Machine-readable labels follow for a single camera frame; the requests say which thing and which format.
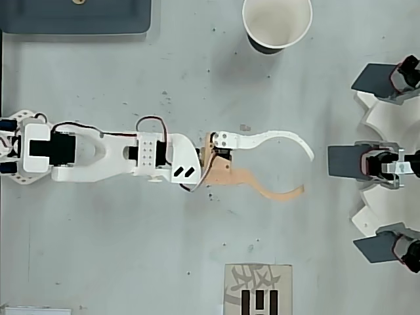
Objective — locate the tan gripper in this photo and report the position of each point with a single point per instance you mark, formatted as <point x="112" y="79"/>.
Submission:
<point x="220" y="168"/>

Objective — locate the black paper cup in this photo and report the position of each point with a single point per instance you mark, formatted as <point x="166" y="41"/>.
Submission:
<point x="279" y="19"/>

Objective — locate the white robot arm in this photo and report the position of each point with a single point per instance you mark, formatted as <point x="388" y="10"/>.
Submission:
<point x="151" y="147"/>

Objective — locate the grey paddle actuator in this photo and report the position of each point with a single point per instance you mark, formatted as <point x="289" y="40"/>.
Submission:
<point x="374" y="249"/>
<point x="370" y="78"/>
<point x="344" y="160"/>

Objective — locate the printed cardboard card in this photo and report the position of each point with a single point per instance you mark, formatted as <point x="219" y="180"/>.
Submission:
<point x="236" y="295"/>

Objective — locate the white round machine base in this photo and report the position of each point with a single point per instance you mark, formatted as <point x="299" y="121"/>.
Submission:
<point x="387" y="115"/>

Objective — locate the dark grey tray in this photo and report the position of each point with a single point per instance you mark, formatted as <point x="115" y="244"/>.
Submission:
<point x="82" y="16"/>

